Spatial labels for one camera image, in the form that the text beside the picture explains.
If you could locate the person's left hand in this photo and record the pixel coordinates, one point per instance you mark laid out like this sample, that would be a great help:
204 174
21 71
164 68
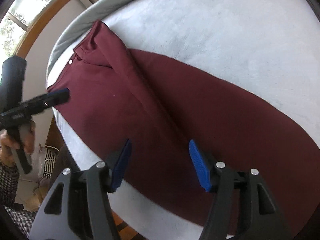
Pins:
8 143

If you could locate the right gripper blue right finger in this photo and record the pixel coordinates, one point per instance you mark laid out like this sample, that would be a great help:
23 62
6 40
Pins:
259 216

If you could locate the grey duvet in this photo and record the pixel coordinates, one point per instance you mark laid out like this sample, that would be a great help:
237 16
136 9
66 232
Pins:
98 11

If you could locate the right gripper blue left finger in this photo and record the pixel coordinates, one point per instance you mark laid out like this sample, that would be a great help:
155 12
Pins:
77 205

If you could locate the window with wooden frame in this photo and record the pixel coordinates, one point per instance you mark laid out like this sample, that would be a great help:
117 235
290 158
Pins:
18 20

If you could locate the maroon pants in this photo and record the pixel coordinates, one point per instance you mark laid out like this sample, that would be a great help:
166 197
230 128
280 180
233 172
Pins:
161 104

